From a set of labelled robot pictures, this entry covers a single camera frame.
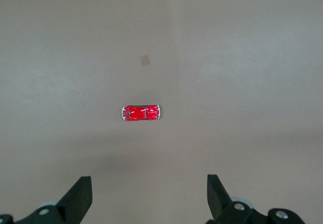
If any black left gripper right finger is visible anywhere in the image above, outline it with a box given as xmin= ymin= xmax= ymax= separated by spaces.
xmin=206 ymin=174 xmax=268 ymax=224

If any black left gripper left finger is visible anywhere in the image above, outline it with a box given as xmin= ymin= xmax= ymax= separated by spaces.
xmin=15 ymin=176 xmax=93 ymax=224

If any red beetle toy car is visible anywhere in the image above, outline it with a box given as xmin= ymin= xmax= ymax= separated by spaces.
xmin=121 ymin=104 xmax=162 ymax=122

